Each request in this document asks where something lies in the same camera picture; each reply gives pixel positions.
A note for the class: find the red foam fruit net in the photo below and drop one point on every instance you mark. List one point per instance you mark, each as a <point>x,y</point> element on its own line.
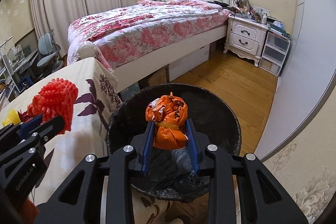
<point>56,98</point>

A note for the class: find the black round trash bin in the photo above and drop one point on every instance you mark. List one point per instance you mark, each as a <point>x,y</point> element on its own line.
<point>170,175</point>

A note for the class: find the study desk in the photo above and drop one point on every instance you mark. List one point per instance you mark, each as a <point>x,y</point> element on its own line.
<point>10,73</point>

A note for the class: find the light blue desk chair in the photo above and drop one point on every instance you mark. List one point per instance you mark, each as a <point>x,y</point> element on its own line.
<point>50,52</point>

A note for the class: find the clear plastic drawer unit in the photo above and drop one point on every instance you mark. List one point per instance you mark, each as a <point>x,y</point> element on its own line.
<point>274,53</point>

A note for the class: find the white under-bed storage box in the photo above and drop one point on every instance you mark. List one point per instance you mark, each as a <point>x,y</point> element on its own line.
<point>188,62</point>

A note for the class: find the pink floral quilt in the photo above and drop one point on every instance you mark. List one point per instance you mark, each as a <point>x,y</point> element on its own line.
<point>125,34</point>

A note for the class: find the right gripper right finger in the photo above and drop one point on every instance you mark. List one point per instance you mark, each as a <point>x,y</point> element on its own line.
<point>196,146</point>

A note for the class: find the floral patterned table cloth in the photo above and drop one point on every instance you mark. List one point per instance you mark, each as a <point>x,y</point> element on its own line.
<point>97,100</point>

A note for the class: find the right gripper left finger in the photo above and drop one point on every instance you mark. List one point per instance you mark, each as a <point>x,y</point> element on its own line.
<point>143,145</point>

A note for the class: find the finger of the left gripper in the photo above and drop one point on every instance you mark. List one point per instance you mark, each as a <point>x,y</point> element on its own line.
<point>29,127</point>

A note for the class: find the yellow foam fruit net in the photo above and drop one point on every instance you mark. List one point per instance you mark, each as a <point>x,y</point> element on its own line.
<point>12,117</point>

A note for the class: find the white bed with headboard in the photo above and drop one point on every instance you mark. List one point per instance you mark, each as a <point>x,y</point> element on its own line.
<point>140,68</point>

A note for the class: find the white two-drawer nightstand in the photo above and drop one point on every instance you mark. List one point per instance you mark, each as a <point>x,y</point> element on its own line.
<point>245,38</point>

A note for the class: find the orange plastic bag bundle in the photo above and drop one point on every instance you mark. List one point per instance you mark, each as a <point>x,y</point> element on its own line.
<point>169,113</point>

